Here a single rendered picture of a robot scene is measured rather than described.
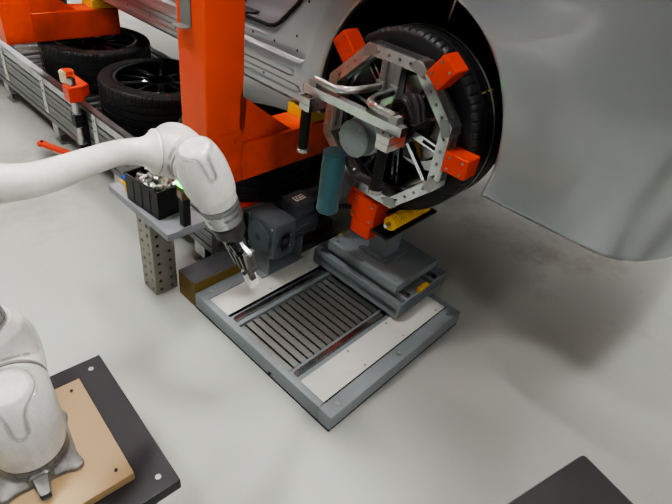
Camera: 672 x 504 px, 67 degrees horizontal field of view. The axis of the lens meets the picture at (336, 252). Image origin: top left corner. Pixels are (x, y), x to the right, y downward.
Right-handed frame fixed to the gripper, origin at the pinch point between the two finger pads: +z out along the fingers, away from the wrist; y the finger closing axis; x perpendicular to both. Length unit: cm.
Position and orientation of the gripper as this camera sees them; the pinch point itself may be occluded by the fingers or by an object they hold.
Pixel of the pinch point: (250, 276)
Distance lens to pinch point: 133.6
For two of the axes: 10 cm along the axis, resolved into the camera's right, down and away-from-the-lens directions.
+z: 1.6, 6.8, 7.2
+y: 6.7, 4.6, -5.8
